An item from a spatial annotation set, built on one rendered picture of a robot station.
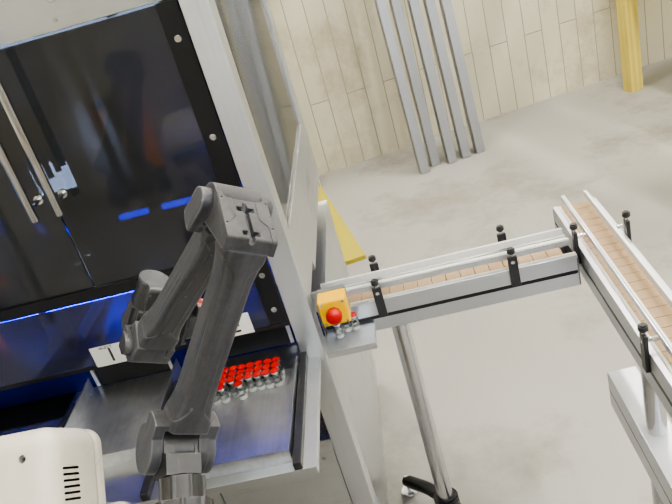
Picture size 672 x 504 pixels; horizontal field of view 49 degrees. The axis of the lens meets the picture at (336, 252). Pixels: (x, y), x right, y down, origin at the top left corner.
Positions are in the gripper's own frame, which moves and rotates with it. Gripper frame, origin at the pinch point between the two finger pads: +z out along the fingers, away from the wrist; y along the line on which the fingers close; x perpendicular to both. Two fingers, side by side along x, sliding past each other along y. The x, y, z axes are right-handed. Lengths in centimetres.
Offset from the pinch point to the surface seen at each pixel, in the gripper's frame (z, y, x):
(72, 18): -11, -45, -47
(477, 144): 364, 6, -137
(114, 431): 5, 49, -26
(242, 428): 16.3, 32.6, 3.7
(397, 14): 309, -59, -196
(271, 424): 19.5, 29.0, 8.9
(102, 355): 8, 36, -40
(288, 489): 50, 68, 0
